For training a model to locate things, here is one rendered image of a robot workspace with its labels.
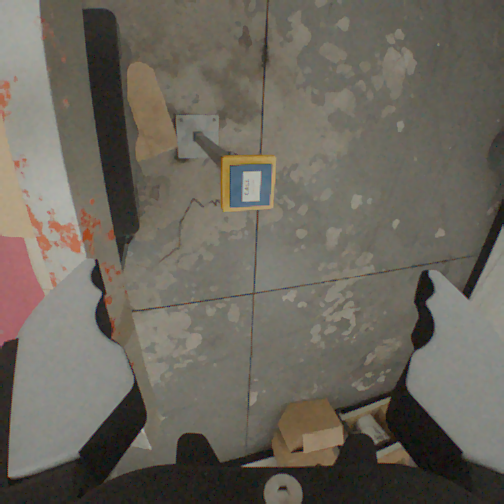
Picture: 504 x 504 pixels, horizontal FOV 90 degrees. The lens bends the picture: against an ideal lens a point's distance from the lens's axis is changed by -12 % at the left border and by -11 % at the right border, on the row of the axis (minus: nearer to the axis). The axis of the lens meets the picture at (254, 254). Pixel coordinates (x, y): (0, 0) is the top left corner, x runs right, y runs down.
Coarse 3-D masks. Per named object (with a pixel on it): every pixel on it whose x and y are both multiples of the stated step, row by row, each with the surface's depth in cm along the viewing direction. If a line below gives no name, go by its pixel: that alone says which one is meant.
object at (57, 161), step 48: (0, 0) 11; (48, 0) 11; (0, 48) 12; (48, 48) 12; (0, 96) 13; (48, 96) 13; (48, 144) 14; (96, 144) 17; (48, 192) 16; (96, 192) 18; (48, 240) 17; (96, 240) 19; (144, 384) 28; (144, 432) 28
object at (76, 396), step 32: (64, 288) 9; (96, 288) 9; (32, 320) 7; (64, 320) 7; (96, 320) 7; (32, 352) 6; (64, 352) 6; (96, 352) 6; (32, 384) 6; (64, 384) 6; (96, 384) 6; (128, 384) 6; (32, 416) 5; (64, 416) 5; (96, 416) 5; (128, 416) 6; (32, 448) 4; (64, 448) 4; (96, 448) 5; (128, 448) 6
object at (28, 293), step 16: (0, 240) 22; (16, 240) 22; (0, 256) 23; (16, 256) 23; (0, 272) 24; (16, 272) 24; (32, 272) 24; (0, 288) 25; (16, 288) 25; (32, 288) 25; (0, 304) 26; (16, 304) 26; (32, 304) 26; (0, 320) 28; (16, 320) 27; (0, 336) 29
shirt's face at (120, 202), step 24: (96, 24) 43; (96, 48) 45; (96, 72) 47; (96, 96) 49; (96, 120) 51; (120, 120) 52; (120, 144) 54; (120, 168) 56; (120, 192) 59; (120, 216) 61
